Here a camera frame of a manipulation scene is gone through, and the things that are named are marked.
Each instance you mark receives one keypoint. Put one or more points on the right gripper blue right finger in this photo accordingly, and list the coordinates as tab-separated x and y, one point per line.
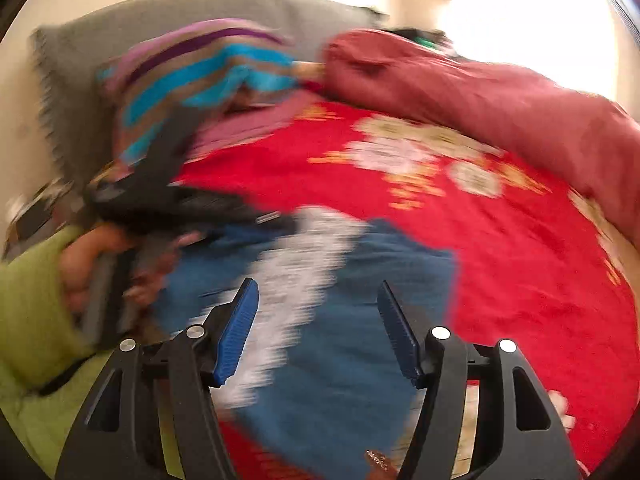
405	345

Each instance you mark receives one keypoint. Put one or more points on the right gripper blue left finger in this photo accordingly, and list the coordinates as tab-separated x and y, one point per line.
232	338

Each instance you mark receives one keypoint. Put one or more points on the blue denim pants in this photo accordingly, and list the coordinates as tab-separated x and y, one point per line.
318	383

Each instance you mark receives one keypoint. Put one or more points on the left hand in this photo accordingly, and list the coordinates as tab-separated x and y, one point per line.
78	259

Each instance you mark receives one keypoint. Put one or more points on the pink quilted pillow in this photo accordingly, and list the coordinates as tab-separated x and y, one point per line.
242	127

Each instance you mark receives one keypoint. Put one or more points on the striped blue brown towel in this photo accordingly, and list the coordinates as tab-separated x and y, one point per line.
209	65

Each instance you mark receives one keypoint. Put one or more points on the red floral bed blanket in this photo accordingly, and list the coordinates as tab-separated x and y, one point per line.
535	258

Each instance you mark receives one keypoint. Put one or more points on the grey quilted pillow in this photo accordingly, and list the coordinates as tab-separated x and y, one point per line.
83	62

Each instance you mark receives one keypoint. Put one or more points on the dusty red rolled quilt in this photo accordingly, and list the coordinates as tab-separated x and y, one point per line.
584	138

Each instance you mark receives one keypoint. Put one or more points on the dark clothes pile behind quilt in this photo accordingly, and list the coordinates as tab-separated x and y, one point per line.
433	39

